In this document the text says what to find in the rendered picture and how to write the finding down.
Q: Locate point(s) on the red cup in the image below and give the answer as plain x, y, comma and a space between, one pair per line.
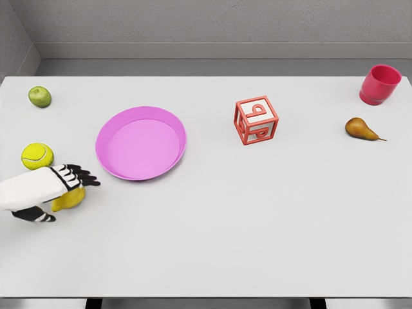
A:
380, 85

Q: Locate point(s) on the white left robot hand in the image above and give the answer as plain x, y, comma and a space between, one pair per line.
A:
35, 188

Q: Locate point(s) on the pink round plate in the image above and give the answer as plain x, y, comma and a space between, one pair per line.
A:
141, 145

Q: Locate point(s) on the red letter block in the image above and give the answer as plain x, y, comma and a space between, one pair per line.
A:
256, 120

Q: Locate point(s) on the yellow lemon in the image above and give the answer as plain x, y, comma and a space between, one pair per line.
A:
71, 199

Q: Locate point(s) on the yellow tennis ball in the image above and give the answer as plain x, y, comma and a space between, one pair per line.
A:
36, 155

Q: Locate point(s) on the green apple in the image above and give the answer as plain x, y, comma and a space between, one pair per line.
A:
40, 97

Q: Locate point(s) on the brown pear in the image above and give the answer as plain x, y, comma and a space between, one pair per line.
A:
359, 128

